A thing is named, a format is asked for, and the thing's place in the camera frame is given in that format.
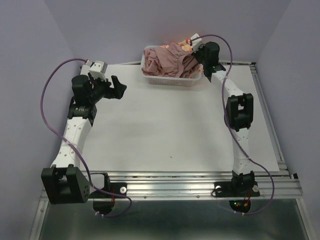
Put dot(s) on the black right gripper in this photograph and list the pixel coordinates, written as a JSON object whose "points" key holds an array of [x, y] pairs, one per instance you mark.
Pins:
{"points": [[195, 54]]}

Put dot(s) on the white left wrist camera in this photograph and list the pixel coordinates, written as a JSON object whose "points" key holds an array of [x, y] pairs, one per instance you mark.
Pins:
{"points": [[98, 69]]}

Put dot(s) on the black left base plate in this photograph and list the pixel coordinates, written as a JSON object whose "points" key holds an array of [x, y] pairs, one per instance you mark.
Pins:
{"points": [[110, 192]]}

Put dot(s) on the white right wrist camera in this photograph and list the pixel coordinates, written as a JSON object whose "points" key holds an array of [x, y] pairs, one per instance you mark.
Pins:
{"points": [[196, 41]]}

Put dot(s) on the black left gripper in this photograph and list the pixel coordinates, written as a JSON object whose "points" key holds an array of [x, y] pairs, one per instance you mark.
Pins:
{"points": [[117, 92]]}

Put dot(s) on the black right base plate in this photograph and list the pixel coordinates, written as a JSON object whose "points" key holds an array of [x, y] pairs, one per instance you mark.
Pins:
{"points": [[240, 196]]}

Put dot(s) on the white plastic basket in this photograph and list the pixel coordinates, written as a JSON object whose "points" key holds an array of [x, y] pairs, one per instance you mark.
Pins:
{"points": [[161, 80]]}

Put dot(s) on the pink skirt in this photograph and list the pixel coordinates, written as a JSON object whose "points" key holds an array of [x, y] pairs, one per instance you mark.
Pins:
{"points": [[172, 60]]}

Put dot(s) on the orange floral skirt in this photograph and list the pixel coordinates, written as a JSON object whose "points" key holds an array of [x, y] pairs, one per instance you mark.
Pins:
{"points": [[185, 41]]}

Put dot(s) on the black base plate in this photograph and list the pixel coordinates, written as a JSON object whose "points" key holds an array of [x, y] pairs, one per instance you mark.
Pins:
{"points": [[240, 196], [110, 192]]}

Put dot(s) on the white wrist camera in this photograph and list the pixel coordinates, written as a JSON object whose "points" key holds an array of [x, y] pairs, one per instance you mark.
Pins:
{"points": [[196, 41], [98, 69]]}

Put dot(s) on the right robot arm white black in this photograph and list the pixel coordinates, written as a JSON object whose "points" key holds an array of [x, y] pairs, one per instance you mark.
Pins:
{"points": [[238, 114]]}

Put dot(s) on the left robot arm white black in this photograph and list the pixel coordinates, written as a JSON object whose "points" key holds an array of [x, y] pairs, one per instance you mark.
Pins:
{"points": [[63, 181]]}

